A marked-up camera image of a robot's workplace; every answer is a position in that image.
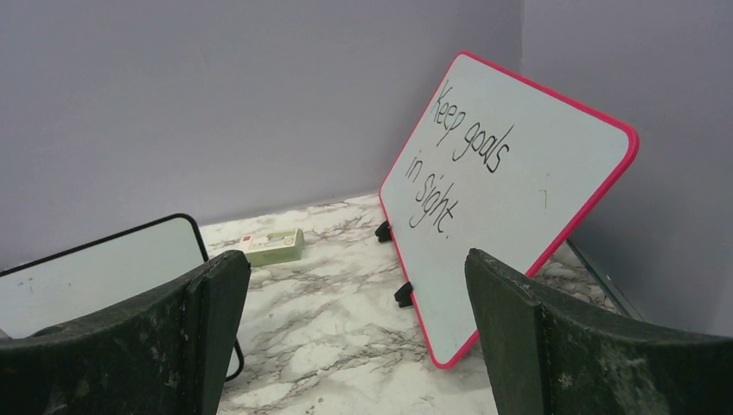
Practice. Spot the black framed small whiteboard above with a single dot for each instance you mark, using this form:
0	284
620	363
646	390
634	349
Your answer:
96	275

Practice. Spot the green white eraser box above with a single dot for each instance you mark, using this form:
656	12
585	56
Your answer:
273	248

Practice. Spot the pink framed whiteboard with text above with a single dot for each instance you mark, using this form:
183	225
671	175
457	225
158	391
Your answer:
500	163

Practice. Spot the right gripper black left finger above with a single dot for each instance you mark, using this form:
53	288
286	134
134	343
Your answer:
164	351

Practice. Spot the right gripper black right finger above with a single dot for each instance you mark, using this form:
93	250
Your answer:
547	352

